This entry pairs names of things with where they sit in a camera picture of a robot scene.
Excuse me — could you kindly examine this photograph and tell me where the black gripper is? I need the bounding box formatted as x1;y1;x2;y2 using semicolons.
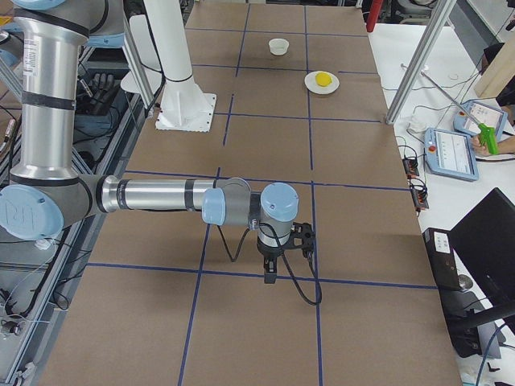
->
257;239;284;284

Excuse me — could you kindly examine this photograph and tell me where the yellow lemon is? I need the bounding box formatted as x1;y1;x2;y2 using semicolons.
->
315;72;332;88

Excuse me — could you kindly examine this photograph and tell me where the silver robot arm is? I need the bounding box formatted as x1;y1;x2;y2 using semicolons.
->
1;1;299;284

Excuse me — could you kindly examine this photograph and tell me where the white plate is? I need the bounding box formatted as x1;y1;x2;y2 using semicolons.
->
304;71;340;95

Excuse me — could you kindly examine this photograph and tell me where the white bowl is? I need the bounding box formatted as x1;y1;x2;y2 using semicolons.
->
268;38;290;56

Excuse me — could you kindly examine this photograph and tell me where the brown paper table mat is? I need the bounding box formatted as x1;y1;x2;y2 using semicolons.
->
40;2;461;385

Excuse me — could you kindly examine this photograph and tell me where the black mini computer box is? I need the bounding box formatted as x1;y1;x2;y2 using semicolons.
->
422;228;473;291

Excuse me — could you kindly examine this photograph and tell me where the white folded cloth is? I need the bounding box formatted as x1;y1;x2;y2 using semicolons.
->
406;116;427;133

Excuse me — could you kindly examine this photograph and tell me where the near teach pendant tablet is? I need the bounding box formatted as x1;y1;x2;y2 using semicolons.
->
424;128;479;181

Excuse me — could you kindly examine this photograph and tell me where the teach pendant tablet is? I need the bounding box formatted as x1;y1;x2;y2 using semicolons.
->
424;128;479;181
453;100;508;141

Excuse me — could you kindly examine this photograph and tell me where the black monitor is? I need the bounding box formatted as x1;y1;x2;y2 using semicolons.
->
449;187;514;305

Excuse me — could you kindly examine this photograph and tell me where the far teach pendant tablet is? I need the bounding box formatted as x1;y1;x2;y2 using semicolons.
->
453;100;508;141

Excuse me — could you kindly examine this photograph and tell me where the person in black shirt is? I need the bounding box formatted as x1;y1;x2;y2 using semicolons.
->
471;42;515;157

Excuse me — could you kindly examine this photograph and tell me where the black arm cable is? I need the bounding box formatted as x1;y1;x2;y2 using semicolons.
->
216;224;323;306

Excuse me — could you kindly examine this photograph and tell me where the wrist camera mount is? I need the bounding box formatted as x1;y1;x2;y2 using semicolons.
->
284;222;315;262

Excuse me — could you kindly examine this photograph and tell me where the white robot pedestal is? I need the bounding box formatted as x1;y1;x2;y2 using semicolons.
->
144;0;216;133

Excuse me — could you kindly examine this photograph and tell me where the green handled reacher grabber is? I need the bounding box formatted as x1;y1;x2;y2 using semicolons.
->
420;71;499;155

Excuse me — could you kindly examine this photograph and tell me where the aluminium frame post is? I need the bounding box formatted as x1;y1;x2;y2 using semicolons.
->
385;0;457;125

